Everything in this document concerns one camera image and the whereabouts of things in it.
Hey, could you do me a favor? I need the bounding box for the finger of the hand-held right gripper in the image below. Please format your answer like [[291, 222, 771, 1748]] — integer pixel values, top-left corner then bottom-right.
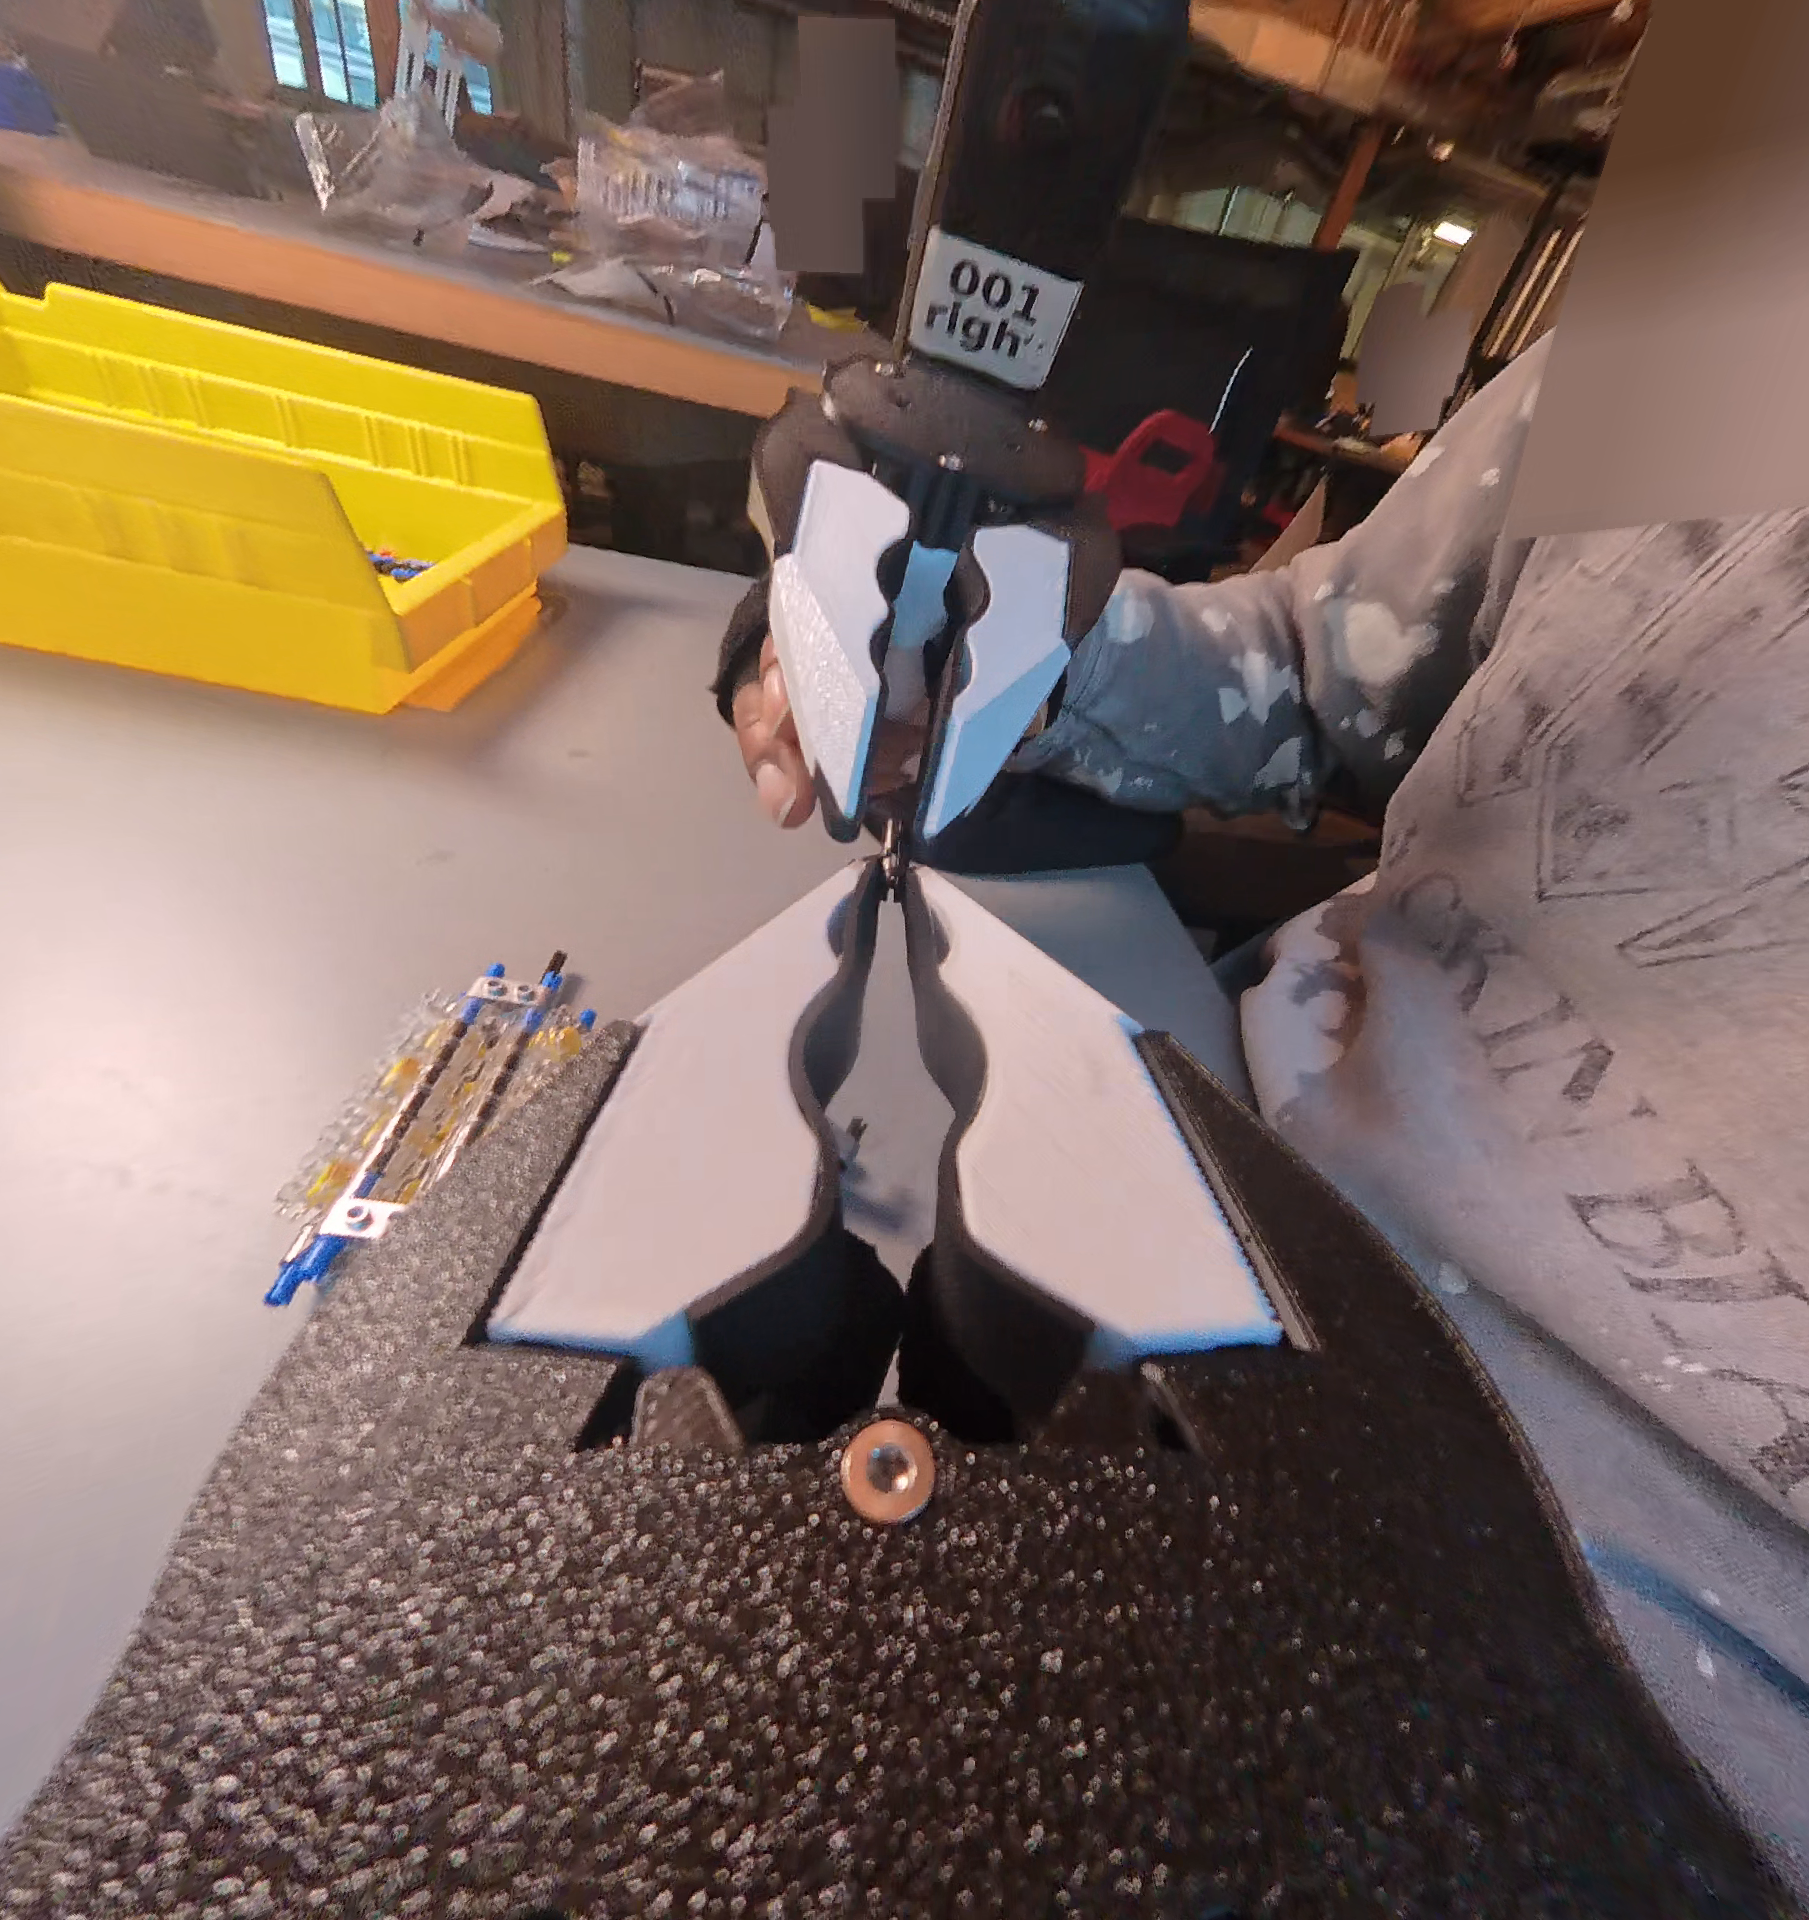
[[769, 456, 916, 845], [916, 517, 1077, 842]]

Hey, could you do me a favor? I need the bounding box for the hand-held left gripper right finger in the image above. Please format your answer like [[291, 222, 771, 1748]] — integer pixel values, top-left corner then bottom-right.
[[899, 866, 1283, 1376]]

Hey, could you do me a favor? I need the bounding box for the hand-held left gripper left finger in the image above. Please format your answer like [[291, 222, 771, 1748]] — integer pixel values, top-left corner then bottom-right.
[[484, 866, 906, 1373]]

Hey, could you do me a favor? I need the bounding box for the transparent toy engine block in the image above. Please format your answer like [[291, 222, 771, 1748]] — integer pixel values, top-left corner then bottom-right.
[[263, 956, 601, 1309]]

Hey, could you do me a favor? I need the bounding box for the person's right forearm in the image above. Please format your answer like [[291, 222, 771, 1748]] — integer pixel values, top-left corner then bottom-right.
[[904, 375, 1558, 879]]

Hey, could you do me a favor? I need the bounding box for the person's right hand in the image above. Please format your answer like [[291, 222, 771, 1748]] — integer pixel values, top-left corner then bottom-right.
[[728, 616, 824, 832]]

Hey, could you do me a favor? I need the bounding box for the large black panel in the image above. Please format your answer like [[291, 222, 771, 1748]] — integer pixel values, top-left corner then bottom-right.
[[1061, 221, 1363, 512]]

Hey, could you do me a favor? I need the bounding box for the heap of clear plastic bags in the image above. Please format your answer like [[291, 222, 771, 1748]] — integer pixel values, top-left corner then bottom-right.
[[296, 74, 800, 340]]

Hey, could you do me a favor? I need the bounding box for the person's torso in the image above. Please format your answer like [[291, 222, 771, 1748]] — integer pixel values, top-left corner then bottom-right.
[[1238, 494, 1809, 1920]]

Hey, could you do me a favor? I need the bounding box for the wooden workbench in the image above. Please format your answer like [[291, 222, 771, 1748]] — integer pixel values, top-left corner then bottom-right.
[[0, 120, 845, 414]]

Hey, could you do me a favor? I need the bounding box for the yellow storage bin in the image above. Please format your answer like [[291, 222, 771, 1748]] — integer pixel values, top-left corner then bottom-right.
[[0, 262, 569, 717]]

